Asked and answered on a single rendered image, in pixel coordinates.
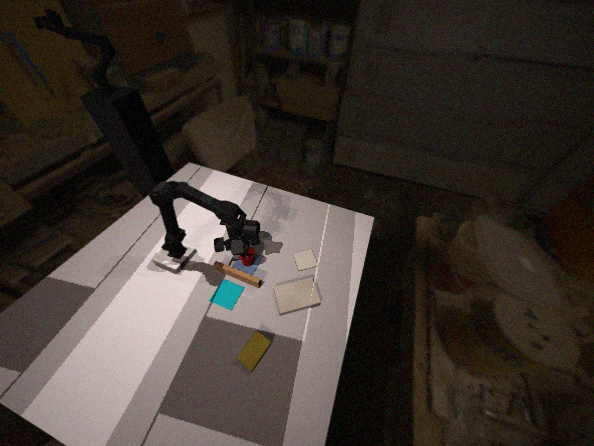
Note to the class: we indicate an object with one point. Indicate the brown flat bar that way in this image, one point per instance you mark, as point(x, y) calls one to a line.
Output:
point(237, 274)

